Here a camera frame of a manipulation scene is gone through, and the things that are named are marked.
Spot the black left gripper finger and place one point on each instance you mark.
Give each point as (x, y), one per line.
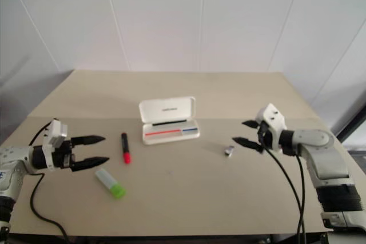
(91, 162)
(88, 139)

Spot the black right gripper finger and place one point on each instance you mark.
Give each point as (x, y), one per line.
(248, 143)
(253, 124)

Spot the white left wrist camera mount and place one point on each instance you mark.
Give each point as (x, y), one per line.
(55, 132)

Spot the dark frame under table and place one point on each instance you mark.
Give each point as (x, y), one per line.
(171, 240)

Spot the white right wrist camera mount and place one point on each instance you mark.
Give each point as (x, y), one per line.
(271, 118)

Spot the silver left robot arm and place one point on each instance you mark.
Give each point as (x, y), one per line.
(14, 155)

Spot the black marker with red cap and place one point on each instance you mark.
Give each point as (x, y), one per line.
(125, 147)

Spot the dark window frame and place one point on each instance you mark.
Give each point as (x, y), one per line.
(357, 124)

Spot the small silver black clip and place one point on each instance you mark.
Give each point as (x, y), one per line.
(228, 151)

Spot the white plastic pencil case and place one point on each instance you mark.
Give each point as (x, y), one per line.
(168, 109)

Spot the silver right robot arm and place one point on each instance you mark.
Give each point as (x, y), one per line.
(317, 141)

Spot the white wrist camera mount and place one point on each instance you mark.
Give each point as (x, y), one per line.
(55, 132)
(271, 118)

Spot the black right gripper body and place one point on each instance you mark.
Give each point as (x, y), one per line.
(267, 138)

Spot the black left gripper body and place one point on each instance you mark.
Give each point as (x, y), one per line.
(61, 155)

